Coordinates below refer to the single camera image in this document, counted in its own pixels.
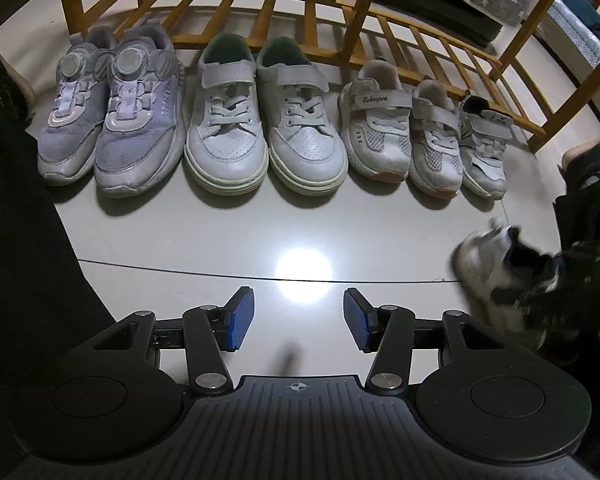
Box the small white double-strap sneaker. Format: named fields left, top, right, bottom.
left=451, top=216, right=563, bottom=350
left=459, top=95, right=515, bottom=201

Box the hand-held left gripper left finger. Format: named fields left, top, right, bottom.
left=91, top=287, right=257, bottom=396

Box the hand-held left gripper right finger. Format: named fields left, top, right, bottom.
left=342, top=287, right=507, bottom=395

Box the purple dial sneaker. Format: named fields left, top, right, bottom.
left=36, top=27, right=118, bottom=187
left=95, top=24, right=186, bottom=200

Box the bamboo shoe rack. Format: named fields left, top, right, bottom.
left=0, top=0, right=600, bottom=153

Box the white green-lined sneaker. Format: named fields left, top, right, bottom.
left=184, top=34, right=270, bottom=193
left=256, top=36, right=350, bottom=196

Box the white mesh orange-soled sneaker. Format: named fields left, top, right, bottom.
left=409, top=79, right=465, bottom=197
left=340, top=60, right=413, bottom=183

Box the person's left black shoe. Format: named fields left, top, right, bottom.
left=0, top=20, right=37, bottom=121

